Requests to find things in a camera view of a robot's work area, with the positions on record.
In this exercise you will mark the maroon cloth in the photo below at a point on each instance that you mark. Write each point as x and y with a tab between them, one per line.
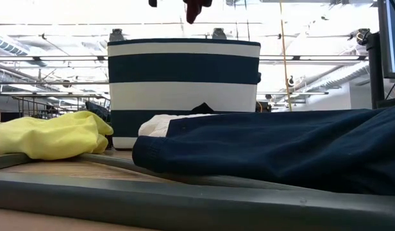
194	9

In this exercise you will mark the dark slate blue cloth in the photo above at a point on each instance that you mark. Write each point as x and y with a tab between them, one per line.
99	112

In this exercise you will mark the white cloth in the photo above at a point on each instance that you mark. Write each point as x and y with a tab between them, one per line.
156	126

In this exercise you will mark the yellow cloth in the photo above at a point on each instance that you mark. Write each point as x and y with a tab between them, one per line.
50	138

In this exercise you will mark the navy blue cloth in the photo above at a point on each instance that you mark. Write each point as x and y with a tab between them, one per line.
265	144

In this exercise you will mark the grey ceiling device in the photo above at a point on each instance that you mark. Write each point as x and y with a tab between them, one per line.
219	33
116	35

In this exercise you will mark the navy white striped fabric bin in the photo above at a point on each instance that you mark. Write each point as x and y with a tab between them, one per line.
184	69

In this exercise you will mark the black round ceiling fixture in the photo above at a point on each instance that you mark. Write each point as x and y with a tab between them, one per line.
291	81

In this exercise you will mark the grey clothes hanger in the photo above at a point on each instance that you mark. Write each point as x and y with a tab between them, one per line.
184	205

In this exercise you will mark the black monitor with stand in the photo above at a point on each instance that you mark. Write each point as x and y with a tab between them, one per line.
375	64

